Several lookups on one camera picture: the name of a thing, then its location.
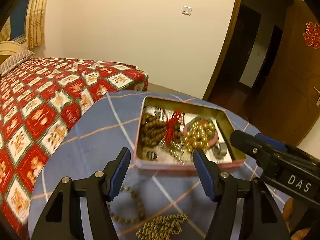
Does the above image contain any pink bangle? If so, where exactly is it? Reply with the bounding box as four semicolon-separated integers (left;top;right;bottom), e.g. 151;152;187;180
182;122;219;147

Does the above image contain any gold pearl necklace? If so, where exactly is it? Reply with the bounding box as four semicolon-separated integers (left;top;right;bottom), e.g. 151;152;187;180
183;121;217;153

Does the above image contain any grey stone bead bracelet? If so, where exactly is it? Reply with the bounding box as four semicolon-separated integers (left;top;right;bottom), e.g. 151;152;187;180
107;185;146;224

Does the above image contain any red tassel pendant cord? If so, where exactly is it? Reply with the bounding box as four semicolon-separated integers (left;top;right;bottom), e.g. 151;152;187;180
163;110;183;147

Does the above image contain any silver ball chain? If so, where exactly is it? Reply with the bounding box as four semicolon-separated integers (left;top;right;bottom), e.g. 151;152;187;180
135;212;189;240

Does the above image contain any brown wooden bead necklace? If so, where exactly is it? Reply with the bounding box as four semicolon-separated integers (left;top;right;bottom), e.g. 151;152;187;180
139;112;183;148

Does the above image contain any green jade bangle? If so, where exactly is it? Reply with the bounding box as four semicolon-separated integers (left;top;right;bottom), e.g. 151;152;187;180
187;116;216;141

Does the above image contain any person's hand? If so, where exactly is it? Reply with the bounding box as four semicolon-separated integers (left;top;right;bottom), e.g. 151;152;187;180
282;198;319;239

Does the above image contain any brown wooden door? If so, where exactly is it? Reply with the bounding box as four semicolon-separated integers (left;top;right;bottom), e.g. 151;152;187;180
249;1;319;146

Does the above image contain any pink metal tin box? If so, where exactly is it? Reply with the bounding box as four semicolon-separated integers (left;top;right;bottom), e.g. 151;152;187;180
133;96;246;171

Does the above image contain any printed paper in tin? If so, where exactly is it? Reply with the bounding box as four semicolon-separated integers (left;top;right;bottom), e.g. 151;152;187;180
137;106;234;165

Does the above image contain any red paper door decoration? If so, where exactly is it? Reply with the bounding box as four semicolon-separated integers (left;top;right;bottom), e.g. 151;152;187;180
303;22;320;49

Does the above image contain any red patchwork bedspread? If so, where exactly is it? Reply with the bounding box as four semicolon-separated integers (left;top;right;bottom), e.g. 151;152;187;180
1;57;148;239

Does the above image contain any striped pillow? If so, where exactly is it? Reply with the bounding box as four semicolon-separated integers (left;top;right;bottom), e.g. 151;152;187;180
1;50;35;76

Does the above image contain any cream wooden headboard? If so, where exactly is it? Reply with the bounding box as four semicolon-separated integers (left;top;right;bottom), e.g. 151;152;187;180
0;41;28;64

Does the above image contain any beige left curtain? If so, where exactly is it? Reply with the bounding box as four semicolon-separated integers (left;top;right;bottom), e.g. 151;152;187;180
0;17;11;42

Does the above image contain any beige patterned curtain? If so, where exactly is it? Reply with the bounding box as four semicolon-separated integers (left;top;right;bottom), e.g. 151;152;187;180
25;0;47;49

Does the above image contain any window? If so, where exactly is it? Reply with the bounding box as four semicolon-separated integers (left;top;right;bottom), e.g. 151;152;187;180
10;0;29;44

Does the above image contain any brown door frame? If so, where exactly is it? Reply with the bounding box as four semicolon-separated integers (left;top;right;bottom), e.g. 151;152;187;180
202;0;241;101

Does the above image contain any white wall switch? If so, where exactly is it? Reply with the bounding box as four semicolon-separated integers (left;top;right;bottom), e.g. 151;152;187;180
182;6;192;16

